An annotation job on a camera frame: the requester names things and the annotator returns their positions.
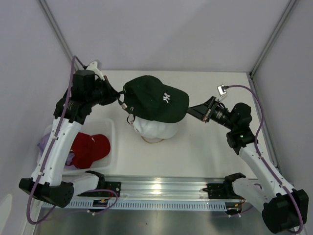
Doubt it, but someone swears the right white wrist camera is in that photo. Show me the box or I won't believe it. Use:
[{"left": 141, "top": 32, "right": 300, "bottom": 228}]
[{"left": 217, "top": 84, "right": 228, "bottom": 102}]

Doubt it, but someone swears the right aluminium frame post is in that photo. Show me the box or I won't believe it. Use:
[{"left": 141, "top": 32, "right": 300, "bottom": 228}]
[{"left": 249, "top": 0, "right": 300, "bottom": 79}]

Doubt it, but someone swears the white plastic basket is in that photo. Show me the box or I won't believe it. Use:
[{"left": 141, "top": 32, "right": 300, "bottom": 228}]
[{"left": 31, "top": 118, "right": 117, "bottom": 185}]

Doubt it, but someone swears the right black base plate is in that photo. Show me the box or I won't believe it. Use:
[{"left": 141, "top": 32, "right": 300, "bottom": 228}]
[{"left": 201, "top": 182, "right": 254, "bottom": 200}]

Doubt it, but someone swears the red baseball cap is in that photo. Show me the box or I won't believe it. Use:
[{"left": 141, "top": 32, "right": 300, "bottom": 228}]
[{"left": 66, "top": 132, "right": 111, "bottom": 169}]

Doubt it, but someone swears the aluminium frame post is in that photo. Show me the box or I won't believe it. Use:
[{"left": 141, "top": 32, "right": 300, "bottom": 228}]
[
  {"left": 249, "top": 0, "right": 300, "bottom": 79},
  {"left": 37, "top": 0, "right": 73, "bottom": 64}
]

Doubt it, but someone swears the lavender baseball cap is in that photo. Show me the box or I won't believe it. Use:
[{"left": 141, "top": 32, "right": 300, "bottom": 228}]
[{"left": 37, "top": 133, "right": 78, "bottom": 170}]

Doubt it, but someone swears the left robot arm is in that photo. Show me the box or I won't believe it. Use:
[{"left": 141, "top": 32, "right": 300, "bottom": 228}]
[{"left": 19, "top": 70, "right": 119, "bottom": 208}]

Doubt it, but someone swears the aluminium mounting rail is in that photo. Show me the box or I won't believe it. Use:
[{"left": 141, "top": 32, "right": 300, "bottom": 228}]
[{"left": 68, "top": 175, "right": 269, "bottom": 203}]

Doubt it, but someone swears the white slotted cable duct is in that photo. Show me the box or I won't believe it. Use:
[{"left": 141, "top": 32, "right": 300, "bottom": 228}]
[{"left": 41, "top": 199, "right": 228, "bottom": 210}]

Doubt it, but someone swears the left aluminium frame post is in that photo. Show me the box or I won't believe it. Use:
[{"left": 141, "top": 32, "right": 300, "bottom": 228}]
[{"left": 37, "top": 0, "right": 73, "bottom": 64}]

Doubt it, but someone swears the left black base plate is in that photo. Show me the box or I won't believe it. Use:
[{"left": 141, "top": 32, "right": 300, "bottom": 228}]
[{"left": 78, "top": 182, "right": 121, "bottom": 197}]

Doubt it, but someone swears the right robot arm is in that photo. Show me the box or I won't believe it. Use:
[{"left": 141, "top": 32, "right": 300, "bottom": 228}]
[{"left": 187, "top": 96, "right": 309, "bottom": 234}]

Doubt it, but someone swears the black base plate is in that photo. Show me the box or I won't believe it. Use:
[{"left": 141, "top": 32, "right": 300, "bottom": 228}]
[
  {"left": 78, "top": 182, "right": 121, "bottom": 197},
  {"left": 201, "top": 182, "right": 254, "bottom": 200}
]

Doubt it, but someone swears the dark green baseball cap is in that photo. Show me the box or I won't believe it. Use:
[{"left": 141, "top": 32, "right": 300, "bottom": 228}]
[{"left": 118, "top": 75, "right": 190, "bottom": 123}]

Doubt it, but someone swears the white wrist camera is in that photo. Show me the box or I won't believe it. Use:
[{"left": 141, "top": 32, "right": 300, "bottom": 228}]
[
  {"left": 217, "top": 84, "right": 228, "bottom": 102},
  {"left": 87, "top": 61, "right": 103, "bottom": 77}
]

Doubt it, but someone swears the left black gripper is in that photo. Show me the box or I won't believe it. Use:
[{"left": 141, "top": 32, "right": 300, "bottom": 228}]
[{"left": 87, "top": 75, "right": 120, "bottom": 107}]

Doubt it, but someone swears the white baseball cap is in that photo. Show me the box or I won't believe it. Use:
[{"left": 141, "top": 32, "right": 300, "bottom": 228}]
[{"left": 128, "top": 117, "right": 179, "bottom": 140}]

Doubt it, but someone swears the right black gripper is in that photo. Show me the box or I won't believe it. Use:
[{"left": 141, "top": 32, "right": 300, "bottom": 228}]
[{"left": 185, "top": 96, "right": 236, "bottom": 131}]

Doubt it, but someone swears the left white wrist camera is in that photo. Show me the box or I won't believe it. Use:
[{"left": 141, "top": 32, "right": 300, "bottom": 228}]
[{"left": 87, "top": 61, "right": 103, "bottom": 77}]

